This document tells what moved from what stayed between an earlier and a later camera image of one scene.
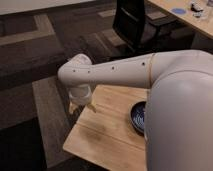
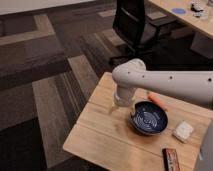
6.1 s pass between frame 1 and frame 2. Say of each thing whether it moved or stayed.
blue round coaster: stayed
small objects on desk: stayed
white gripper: moved
